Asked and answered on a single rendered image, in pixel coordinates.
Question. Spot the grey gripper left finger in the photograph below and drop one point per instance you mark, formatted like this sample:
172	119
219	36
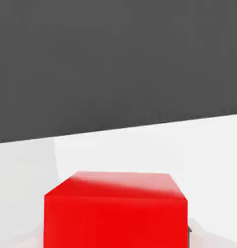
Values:
36	240

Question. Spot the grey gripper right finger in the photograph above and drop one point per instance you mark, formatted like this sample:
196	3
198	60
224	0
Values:
199	238

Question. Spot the small red cube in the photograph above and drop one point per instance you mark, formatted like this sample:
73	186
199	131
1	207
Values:
115	217

